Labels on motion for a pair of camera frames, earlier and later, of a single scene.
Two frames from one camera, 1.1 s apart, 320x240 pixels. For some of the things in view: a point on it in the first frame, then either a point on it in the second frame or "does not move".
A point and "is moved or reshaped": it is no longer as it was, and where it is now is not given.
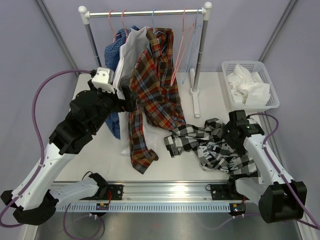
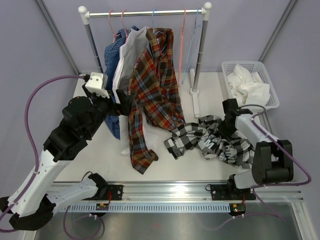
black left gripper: (121, 105) does not move
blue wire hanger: (197, 31) does not move
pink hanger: (125, 26) does not move
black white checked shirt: (215, 154) is moved or reshaped
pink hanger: (186, 33) is moved or reshaped
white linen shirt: (248, 88) does not move
